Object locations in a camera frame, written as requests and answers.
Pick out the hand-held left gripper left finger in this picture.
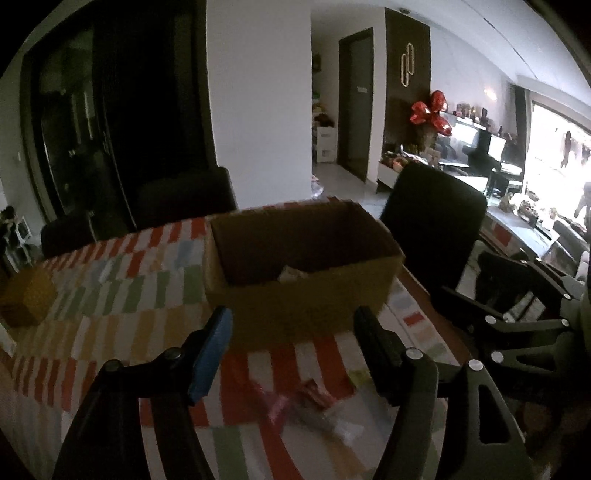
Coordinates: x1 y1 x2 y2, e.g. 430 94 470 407
53 307 233 480

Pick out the dark glass sliding door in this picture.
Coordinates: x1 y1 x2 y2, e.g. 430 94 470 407
21 0 218 232

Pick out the black piano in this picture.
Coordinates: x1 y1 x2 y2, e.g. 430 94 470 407
462 128 527 188

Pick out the pale snack packet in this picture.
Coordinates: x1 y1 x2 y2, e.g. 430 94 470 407
277 265 311 284

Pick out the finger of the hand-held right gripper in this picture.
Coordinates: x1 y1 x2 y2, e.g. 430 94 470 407
441 285 574 339
488 336 591 385

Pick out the red foil balloon flower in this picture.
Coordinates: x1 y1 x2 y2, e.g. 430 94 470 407
409 90 454 136

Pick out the dark wall panel with ornament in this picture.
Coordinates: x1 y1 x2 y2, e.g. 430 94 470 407
383 7 431 155

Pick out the white carton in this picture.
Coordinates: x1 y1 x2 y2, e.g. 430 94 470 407
315 126 338 164

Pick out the large cardboard box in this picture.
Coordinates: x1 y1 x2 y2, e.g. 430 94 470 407
203 199 406 348

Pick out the red snack packet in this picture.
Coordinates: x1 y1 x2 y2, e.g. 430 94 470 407
295 378 334 412

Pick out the small white shelf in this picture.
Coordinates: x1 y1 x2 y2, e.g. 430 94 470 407
0 207 32 273

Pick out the dark room door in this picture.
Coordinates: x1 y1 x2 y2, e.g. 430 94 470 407
338 27 374 184

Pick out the small brown box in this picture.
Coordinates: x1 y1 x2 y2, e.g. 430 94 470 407
0 266 57 329

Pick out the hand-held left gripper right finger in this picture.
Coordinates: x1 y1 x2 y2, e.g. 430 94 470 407
355 307 541 480

